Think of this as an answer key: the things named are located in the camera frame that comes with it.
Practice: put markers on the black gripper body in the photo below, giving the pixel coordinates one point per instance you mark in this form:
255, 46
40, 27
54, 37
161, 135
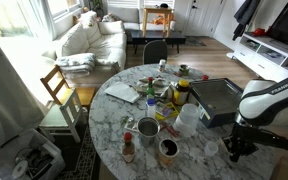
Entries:
245, 140

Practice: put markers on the small clear plastic measuring cup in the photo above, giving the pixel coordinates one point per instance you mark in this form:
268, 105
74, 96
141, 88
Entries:
211, 148

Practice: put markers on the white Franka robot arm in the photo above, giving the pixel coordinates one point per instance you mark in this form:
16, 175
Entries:
270, 100

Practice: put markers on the brown open tin can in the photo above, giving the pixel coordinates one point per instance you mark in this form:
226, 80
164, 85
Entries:
168, 151

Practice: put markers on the stainless steel cup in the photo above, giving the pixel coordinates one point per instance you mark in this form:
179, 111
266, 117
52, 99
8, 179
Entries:
148, 130

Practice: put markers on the dark blue cardboard box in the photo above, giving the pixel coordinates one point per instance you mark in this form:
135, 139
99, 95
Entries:
217, 116

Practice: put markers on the large translucent plastic container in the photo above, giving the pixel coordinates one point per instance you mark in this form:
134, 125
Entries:
186, 120

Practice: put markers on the red stick packet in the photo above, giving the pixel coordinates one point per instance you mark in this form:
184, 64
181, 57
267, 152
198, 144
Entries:
170, 130

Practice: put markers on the brown jar yellow lid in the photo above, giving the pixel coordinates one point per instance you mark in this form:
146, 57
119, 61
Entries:
181, 91

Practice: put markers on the small jar red lid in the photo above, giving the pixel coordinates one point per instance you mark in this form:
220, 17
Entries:
205, 77

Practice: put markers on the yellow snack packet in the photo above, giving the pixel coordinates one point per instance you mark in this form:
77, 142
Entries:
166, 110

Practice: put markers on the white bottle blue cap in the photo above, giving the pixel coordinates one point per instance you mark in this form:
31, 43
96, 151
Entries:
150, 108

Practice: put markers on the small red wrapper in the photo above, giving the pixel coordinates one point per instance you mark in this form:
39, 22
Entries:
176, 74

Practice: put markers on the pile of cloth and wrappers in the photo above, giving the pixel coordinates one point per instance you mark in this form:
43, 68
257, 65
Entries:
159, 85

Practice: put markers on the green bottle red cap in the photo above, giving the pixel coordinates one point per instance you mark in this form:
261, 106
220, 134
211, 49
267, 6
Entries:
150, 88

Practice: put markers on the small white packet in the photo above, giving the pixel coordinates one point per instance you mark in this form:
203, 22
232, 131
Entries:
130, 124

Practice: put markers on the hot sauce bottle red cap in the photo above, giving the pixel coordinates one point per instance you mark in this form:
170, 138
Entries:
128, 148

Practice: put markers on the small white bottle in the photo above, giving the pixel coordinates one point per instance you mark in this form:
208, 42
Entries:
162, 65

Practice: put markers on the red object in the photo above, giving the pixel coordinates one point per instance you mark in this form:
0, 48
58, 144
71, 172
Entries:
259, 31

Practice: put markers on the black shell chair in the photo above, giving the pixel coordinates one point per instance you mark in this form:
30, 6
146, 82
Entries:
154, 51

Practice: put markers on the white folded paper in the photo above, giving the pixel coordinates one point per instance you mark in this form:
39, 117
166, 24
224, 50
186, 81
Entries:
122, 91

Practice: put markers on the dark hanging jacket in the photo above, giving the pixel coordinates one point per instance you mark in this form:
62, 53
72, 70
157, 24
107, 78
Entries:
245, 16

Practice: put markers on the black coffee table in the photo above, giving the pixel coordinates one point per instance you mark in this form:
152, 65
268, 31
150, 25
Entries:
157, 36

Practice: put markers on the white door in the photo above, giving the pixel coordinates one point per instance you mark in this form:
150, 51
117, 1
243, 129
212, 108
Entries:
200, 16

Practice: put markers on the orange cushion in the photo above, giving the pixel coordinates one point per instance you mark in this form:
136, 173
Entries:
159, 20

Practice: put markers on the dark patterned rug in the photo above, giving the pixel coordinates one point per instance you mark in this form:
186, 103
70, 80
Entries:
82, 156

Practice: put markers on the yellow wooden stool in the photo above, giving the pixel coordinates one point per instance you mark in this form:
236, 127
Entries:
156, 10

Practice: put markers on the white sofa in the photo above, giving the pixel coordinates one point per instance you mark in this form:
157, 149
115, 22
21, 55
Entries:
100, 43

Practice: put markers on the grey sofa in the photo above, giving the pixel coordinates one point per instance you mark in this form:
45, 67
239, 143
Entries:
127, 15

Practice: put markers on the wooden chair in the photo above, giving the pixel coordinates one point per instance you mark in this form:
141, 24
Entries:
62, 115
67, 88

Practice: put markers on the folded grey white blanket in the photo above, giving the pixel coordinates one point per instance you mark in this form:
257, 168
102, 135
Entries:
75, 63

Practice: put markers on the floral pillow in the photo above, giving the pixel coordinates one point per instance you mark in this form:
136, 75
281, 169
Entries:
88, 18

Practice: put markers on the green house plant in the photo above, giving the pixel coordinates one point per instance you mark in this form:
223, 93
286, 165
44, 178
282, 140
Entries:
95, 5

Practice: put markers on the clear plastic storage bin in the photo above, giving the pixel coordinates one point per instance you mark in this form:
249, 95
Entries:
34, 160

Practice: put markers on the white curtain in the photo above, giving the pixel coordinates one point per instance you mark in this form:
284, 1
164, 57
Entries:
4, 100

